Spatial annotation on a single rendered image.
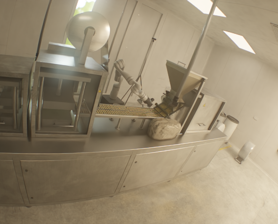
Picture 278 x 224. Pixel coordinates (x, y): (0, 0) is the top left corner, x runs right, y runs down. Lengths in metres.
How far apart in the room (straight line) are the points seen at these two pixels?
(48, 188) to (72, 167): 0.31
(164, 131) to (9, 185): 1.44
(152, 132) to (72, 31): 1.11
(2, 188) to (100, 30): 1.38
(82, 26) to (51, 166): 0.96
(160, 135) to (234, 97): 3.98
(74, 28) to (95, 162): 0.97
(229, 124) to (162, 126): 3.24
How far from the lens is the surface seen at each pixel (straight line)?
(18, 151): 1.13
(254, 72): 5.24
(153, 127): 1.53
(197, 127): 2.21
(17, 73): 1.02
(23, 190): 1.46
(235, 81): 5.36
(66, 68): 1.00
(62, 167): 1.24
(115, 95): 2.09
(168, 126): 1.58
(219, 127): 3.09
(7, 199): 1.61
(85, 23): 1.10
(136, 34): 4.04
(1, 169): 1.27
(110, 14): 3.75
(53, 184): 1.39
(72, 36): 1.09
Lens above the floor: 1.58
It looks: 23 degrees down
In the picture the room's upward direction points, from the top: 21 degrees clockwise
